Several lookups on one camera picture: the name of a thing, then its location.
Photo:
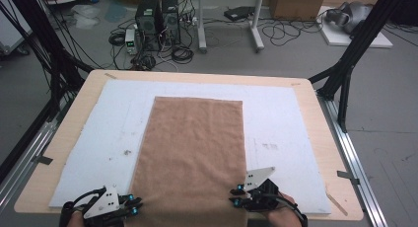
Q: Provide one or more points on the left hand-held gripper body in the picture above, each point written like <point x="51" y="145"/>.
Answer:
<point x="103" y="204"/>

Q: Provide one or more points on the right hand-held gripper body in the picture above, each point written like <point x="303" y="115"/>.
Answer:
<point x="258" y="176"/>

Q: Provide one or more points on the tan towel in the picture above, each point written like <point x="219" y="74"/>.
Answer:
<point x="194" y="148"/>

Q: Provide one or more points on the person's left hand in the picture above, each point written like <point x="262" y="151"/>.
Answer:
<point x="75" y="222"/>

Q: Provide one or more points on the person's right hand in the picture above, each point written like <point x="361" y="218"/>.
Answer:
<point x="281" y="218"/>

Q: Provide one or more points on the white grid mat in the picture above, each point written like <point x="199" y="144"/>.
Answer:
<point x="279" y="121"/>

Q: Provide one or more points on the grey tape strip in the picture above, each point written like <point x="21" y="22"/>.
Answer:
<point x="42" y="160"/>
<point x="348" y="177"/>

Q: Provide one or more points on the thin wooden stick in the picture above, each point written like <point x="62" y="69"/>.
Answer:
<point x="336" y="204"/>

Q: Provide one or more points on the white bench power supply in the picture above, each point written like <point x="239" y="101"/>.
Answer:
<point x="130" y="41"/>

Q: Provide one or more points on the white floor board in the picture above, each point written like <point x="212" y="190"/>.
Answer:
<point x="338" y="37"/>

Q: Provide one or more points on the black flat device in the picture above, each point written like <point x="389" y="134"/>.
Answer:
<point x="238" y="13"/>

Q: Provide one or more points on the large cardboard box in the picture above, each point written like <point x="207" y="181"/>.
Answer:
<point x="295" y="5"/>

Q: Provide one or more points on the narrow black computer tower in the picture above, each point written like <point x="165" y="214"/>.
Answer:
<point x="171" y="19"/>

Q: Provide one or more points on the wide black computer tower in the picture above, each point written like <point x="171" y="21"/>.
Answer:
<point x="148" y="19"/>

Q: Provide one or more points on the clear plastic sheet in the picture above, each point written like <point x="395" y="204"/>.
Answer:
<point x="85" y="18"/>

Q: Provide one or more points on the grey padded object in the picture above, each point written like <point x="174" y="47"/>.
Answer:
<point x="356" y="13"/>

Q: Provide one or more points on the white cart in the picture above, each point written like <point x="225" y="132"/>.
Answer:
<point x="10" y="29"/>

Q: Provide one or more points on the aluminium rail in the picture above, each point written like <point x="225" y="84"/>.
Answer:
<point x="29" y="154"/>
<point x="355" y="174"/>

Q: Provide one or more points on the white desk frame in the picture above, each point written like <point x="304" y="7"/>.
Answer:
<point x="201" y="29"/>

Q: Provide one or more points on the black frame strut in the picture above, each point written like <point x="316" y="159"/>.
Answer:
<point x="361" y="36"/>

